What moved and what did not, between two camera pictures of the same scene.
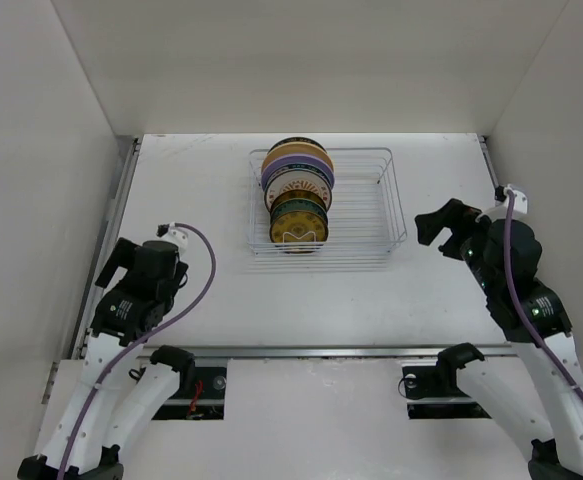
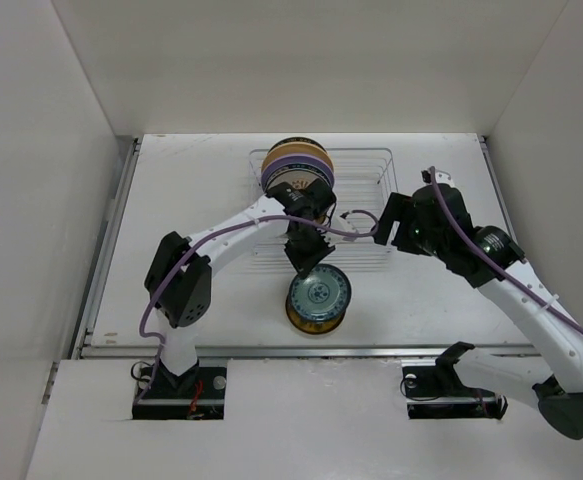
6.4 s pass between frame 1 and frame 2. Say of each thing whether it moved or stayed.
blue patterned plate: moved
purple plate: stayed
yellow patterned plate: moved
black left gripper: moved
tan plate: stayed
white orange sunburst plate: stayed
